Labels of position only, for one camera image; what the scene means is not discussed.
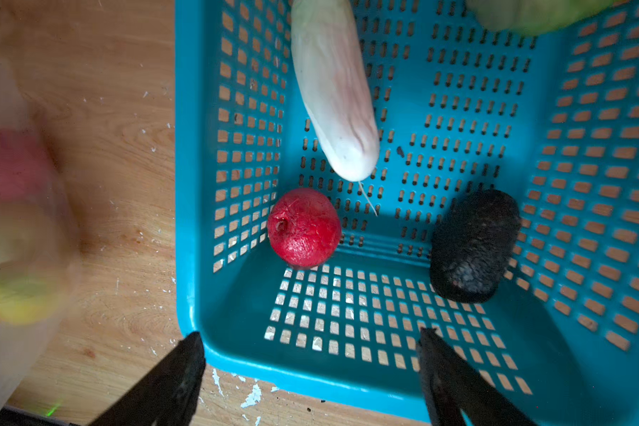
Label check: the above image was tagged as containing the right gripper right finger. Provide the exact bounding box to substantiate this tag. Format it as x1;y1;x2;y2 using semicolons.
417;328;534;425

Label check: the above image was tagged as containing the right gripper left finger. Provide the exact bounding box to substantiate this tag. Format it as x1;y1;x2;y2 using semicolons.
92;331;206;425

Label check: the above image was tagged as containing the clear zip top bag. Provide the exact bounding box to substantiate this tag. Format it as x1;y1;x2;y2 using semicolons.
0;62;79;411

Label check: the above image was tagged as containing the red fruit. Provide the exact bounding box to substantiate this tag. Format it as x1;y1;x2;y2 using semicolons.
267;188;342;268
0;129;59;201

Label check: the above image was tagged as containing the orange yellow mango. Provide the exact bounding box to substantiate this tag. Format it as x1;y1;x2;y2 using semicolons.
0;257;76;326

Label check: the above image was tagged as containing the dark avocado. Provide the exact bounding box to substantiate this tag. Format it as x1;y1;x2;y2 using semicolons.
430;189;521;304

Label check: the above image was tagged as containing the white radish with leaves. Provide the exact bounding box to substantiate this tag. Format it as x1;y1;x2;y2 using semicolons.
291;0;380;182

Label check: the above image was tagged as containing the green cabbage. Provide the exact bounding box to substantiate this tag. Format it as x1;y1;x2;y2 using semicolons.
465;0;614;37

